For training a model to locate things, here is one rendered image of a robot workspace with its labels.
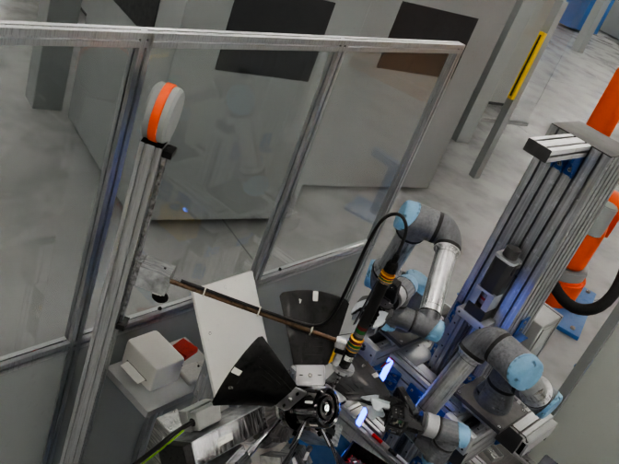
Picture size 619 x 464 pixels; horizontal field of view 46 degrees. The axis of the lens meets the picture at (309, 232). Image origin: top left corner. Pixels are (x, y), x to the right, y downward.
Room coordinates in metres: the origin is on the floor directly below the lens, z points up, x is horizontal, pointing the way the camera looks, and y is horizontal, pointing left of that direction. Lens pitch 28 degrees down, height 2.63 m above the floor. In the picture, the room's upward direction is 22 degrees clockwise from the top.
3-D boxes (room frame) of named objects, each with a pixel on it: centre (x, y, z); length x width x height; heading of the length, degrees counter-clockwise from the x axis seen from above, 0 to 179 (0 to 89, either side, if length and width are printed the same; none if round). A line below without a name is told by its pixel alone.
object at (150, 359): (1.93, 0.35, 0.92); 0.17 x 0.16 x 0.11; 59
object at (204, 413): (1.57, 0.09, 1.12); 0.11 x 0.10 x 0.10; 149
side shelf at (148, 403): (1.97, 0.28, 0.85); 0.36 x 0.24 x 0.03; 149
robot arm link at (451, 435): (1.85, -0.66, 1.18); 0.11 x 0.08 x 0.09; 96
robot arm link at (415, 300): (2.58, -0.47, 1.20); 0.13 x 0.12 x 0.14; 90
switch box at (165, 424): (1.77, 0.16, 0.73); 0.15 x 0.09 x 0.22; 59
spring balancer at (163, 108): (1.74, 0.47, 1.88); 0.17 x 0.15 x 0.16; 149
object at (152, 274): (1.75, 0.38, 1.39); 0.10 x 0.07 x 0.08; 94
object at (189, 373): (2.02, 0.18, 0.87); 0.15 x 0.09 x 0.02; 145
